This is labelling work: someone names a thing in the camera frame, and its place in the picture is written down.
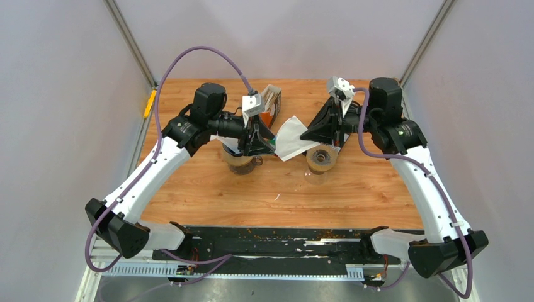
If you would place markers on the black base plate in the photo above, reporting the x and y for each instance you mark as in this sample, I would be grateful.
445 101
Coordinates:
281 251

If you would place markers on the yellow marker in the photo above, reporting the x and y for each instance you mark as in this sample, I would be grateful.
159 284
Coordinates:
149 104

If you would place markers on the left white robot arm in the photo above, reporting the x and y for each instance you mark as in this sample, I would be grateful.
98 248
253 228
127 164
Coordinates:
116 218

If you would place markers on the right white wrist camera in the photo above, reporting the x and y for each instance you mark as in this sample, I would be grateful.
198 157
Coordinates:
340 89

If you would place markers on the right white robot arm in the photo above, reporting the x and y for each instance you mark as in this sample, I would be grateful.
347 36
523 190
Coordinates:
448 240

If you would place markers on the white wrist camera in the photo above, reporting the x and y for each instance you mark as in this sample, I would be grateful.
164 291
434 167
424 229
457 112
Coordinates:
251 106
340 89

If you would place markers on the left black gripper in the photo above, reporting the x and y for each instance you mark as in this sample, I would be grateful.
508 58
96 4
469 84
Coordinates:
259 145

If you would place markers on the orange filter box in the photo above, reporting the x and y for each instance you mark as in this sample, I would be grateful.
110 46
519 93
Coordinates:
272 98

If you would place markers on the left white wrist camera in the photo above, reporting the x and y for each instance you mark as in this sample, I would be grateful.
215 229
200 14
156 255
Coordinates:
251 106

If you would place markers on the glass coffee carafe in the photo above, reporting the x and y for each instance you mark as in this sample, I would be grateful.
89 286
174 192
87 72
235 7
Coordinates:
244 165

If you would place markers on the white paper coffee filter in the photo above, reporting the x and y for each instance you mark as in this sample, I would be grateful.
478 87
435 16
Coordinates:
231 143

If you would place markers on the aluminium frame rail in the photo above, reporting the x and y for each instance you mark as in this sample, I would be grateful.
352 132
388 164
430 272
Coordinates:
154 263

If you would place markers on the clear glass beaker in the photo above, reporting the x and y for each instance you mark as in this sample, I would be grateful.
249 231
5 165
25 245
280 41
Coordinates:
317 178

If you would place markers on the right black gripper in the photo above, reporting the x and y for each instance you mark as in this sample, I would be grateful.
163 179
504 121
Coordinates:
330 127

